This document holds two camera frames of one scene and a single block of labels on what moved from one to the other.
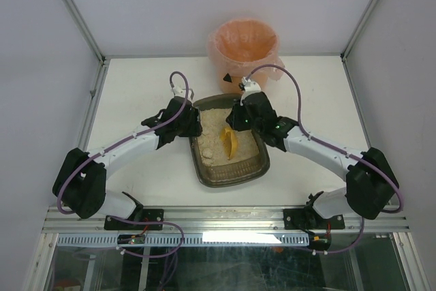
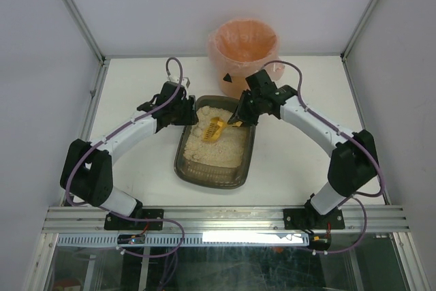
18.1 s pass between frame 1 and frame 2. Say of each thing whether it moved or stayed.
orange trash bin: stayed
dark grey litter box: moved
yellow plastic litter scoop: moved
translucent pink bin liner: stayed
